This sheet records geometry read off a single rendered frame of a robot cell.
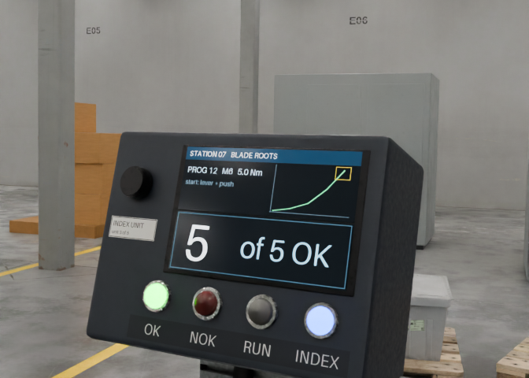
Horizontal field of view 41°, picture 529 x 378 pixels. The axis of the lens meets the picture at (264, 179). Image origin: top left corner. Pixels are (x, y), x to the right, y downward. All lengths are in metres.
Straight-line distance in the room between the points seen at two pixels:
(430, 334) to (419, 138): 4.49
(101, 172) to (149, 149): 7.88
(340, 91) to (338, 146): 7.51
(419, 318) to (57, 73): 4.08
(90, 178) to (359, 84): 3.33
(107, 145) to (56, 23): 2.46
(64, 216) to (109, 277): 5.93
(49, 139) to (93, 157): 2.05
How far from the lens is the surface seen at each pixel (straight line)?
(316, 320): 0.53
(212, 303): 0.57
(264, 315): 0.55
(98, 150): 8.48
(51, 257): 6.61
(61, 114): 6.48
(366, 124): 7.99
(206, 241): 0.59
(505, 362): 3.79
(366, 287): 0.53
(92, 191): 8.60
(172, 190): 0.61
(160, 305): 0.60
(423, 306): 3.58
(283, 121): 8.23
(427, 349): 3.67
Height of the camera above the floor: 1.25
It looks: 4 degrees down
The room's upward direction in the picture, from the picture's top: 1 degrees clockwise
